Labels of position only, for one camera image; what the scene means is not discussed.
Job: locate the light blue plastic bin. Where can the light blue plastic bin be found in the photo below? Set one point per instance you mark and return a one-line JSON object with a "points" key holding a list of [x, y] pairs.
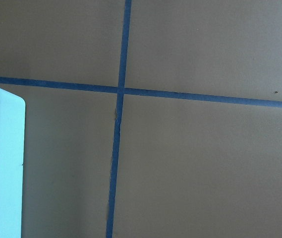
{"points": [[12, 126]]}

